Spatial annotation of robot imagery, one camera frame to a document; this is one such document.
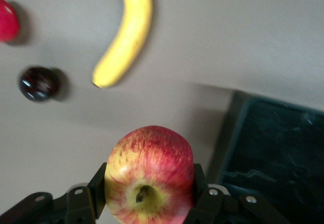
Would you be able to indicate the dark purple plum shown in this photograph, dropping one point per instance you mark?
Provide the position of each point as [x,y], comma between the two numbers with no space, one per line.
[38,83]

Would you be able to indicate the black rectangular plastic box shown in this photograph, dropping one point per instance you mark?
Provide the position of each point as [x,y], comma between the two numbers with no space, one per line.
[278,145]

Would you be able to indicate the red yellow striped apple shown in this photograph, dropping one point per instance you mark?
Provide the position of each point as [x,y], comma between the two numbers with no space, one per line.
[152,158]

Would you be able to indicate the plain red round fruit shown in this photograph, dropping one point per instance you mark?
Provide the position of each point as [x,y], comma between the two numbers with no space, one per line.
[7,21]

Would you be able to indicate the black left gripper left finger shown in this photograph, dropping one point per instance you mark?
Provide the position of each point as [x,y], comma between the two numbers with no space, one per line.
[76,203]

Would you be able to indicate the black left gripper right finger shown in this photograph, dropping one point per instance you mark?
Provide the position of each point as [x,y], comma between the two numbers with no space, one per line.
[217,206]

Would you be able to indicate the yellow banana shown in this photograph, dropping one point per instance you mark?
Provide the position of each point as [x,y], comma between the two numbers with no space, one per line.
[126,39]

